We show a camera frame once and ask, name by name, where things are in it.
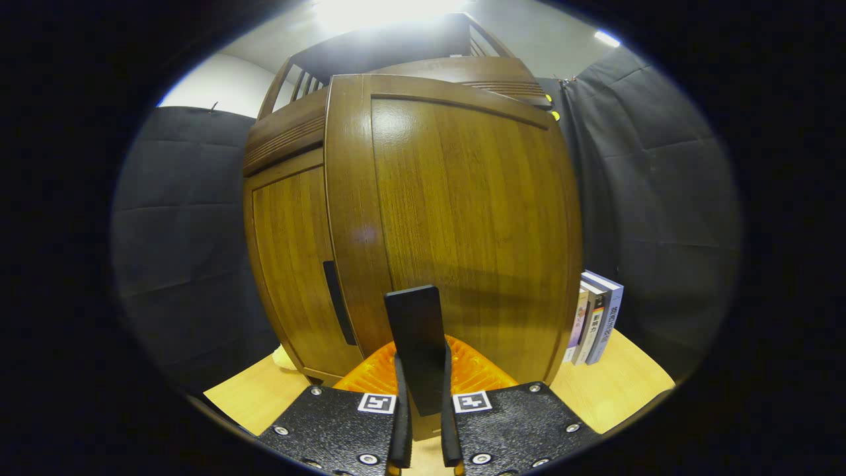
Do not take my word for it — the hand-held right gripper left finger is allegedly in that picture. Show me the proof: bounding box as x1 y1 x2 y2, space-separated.
258 337 414 476

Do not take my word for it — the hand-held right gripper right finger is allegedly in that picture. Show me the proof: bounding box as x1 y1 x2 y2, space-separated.
440 334 602 476

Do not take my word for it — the black door handle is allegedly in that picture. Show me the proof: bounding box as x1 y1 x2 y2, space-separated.
385 285 447 417
323 260 358 346

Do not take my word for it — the wooden shoe cabinet door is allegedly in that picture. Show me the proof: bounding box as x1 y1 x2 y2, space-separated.
324 74 584 440
243 149 364 379

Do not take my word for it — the wooden double-door shoe cabinet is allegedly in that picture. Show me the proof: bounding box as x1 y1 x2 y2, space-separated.
243 13 584 440

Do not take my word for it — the wooden cabinet drawer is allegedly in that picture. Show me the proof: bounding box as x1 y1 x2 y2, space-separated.
243 56 553 178

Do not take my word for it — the white spine book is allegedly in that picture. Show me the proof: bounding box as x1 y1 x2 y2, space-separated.
572 281 606 366

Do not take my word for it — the blue grey book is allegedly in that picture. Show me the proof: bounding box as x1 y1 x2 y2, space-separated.
582 270 624 366

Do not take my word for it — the black backdrop cloth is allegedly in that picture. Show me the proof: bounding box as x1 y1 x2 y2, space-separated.
539 46 742 383
111 106 280 392

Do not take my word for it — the large ceiling light panel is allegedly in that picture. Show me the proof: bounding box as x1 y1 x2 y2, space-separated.
314 0 467 31

